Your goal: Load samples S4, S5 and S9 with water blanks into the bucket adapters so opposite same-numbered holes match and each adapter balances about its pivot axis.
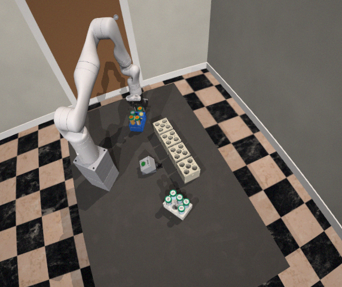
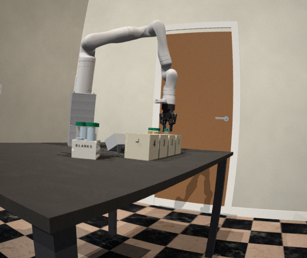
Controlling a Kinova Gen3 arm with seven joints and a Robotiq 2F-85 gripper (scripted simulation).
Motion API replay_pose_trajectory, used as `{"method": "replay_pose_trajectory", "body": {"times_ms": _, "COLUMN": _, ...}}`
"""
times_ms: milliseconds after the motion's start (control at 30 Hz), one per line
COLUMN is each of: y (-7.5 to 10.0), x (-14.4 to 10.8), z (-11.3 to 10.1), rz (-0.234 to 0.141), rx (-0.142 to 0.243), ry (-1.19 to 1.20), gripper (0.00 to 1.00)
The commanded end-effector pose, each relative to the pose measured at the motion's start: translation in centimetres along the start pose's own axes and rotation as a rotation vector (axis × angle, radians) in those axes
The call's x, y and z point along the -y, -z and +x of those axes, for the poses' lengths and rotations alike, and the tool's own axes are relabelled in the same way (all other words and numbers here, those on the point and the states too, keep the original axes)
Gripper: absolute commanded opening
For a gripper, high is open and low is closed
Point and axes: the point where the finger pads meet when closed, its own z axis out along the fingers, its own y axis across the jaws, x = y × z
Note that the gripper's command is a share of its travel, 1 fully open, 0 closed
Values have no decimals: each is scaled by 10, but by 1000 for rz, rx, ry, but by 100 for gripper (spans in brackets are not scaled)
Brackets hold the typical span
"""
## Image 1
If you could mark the cream tube adapter with holes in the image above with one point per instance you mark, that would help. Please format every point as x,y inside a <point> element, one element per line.
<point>188,169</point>

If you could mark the cream square bucket adapter with holes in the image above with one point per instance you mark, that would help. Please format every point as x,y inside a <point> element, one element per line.
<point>169,139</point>
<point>161,127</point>
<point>178,153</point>

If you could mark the white tube rack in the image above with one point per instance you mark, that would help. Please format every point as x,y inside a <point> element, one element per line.
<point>173,208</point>

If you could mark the blue tube rack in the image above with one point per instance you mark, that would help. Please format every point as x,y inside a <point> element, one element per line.
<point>138,128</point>

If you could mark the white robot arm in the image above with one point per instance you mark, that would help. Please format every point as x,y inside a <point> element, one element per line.
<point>70,121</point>

